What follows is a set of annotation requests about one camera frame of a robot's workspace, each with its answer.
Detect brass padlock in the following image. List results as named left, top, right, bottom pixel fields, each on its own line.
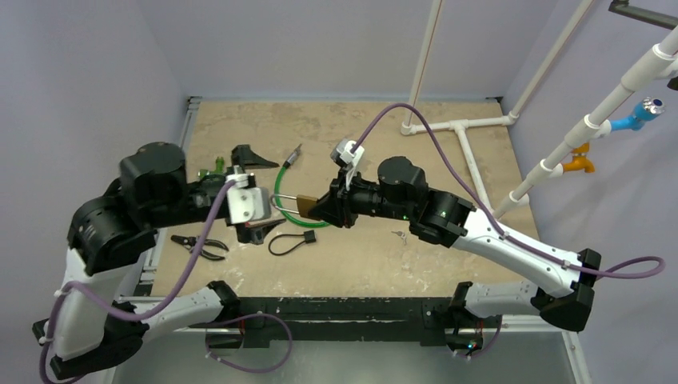
left=269, top=194, right=317, bottom=220

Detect black loop cord with tag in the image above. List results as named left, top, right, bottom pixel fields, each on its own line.
left=268, top=230, right=317, bottom=258

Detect green cable lock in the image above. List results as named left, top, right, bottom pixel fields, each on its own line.
left=273, top=143, right=332, bottom=230

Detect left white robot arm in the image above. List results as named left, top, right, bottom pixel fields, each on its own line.
left=33, top=142, right=271, bottom=383

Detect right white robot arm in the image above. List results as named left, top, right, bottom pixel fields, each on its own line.
left=299, top=156, right=601, bottom=332

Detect green pipe fitting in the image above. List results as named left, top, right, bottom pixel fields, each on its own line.
left=197, top=156, right=225, bottom=181

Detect orange tap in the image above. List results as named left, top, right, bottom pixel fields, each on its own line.
left=562, top=142, right=596, bottom=174

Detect blue tap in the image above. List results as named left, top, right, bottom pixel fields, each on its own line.
left=610, top=97, right=665, bottom=132

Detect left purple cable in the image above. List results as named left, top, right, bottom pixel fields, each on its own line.
left=38, top=178, right=295, bottom=384

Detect purple cable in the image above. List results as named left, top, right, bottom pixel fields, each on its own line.
left=352, top=102, right=666, bottom=281
left=38, top=178, right=295, bottom=384

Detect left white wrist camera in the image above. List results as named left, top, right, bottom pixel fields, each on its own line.
left=225, top=173, right=272, bottom=225

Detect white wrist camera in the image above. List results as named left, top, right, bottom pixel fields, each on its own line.
left=330, top=138, right=365, bottom=190
left=225, top=173, right=272, bottom=225

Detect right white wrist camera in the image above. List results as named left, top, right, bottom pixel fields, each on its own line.
left=330, top=138, right=365, bottom=190

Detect black handled pliers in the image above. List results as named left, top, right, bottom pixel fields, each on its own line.
left=170, top=234, right=229, bottom=262

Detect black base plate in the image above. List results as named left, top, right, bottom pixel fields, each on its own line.
left=211, top=296, right=501, bottom=350

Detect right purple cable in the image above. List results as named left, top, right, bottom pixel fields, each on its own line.
left=352, top=102, right=666, bottom=281

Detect white pvc pipe frame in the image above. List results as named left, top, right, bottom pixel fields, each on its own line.
left=430, top=1, right=677, bottom=218

